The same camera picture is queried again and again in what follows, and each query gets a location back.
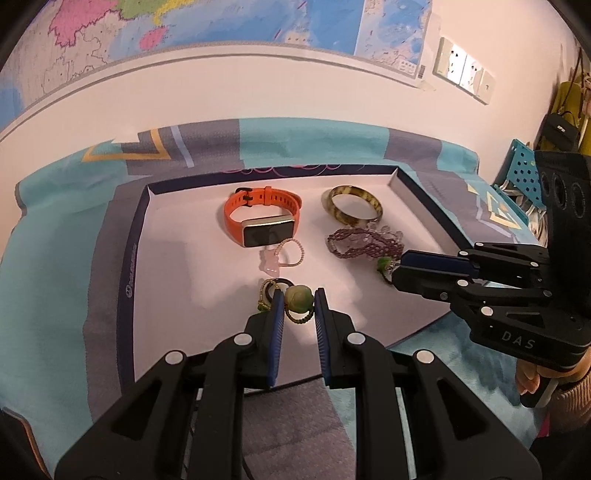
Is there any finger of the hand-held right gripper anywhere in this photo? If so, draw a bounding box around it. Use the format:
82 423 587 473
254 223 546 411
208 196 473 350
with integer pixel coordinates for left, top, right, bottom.
401 244 552 281
392 267 553 308

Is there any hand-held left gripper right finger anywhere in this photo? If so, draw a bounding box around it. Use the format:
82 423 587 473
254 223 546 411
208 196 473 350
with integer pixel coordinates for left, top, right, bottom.
314 288 541 480

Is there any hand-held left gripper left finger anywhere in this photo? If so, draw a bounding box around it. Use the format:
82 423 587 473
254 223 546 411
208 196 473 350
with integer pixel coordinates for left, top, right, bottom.
54 290 286 480

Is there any green ball bead bracelet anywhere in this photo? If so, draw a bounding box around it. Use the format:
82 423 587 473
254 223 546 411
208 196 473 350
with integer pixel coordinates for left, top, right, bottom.
283 285 316 326

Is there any clear crystal bead bracelet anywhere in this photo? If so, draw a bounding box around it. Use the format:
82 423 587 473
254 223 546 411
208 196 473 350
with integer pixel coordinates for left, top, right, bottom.
366 222 407 246

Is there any pink bead bracelet with charm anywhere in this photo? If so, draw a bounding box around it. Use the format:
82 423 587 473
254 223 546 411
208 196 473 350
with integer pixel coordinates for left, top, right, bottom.
259 239 306 278

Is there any purple bead bracelet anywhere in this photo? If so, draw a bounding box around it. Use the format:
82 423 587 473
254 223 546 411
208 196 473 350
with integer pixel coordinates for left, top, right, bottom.
327 227 404 262

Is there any white shallow box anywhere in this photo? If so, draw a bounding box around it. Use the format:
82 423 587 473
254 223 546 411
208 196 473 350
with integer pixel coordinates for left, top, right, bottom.
117 167 481 398

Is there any person's right hand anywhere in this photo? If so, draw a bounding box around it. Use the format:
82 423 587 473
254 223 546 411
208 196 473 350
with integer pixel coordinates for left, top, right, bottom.
515 359 539 398

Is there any teal perforated basket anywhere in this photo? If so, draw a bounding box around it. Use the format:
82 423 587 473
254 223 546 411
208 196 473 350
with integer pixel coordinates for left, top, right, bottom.
494 138 550 222

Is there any tortoiseshell bangle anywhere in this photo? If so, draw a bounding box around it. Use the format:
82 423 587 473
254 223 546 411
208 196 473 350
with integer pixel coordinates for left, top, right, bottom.
322 185 384 228

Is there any orange smart watch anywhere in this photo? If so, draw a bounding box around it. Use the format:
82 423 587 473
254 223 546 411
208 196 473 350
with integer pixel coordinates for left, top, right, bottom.
223 186 303 249

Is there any black handbag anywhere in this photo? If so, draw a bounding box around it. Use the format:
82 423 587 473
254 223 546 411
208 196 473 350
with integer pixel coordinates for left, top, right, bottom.
538 111 581 151

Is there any yellow bag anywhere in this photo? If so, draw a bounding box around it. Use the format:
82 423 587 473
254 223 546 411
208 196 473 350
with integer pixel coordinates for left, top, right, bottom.
551 80 585 139

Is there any teal and grey printed blanket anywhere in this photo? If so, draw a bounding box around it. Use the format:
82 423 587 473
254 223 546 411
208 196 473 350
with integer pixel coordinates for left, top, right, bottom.
0 117 546 480

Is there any dark beaded bracelet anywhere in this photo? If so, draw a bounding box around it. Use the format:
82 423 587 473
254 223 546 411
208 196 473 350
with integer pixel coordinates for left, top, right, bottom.
257 278 295 313

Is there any white wall socket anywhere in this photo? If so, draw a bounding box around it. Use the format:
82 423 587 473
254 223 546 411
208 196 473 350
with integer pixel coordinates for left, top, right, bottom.
475 69 496 106
458 53 481 94
433 37 465 86

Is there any wall map poster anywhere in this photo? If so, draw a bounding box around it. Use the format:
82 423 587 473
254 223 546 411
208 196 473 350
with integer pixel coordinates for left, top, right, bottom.
0 0 432 134

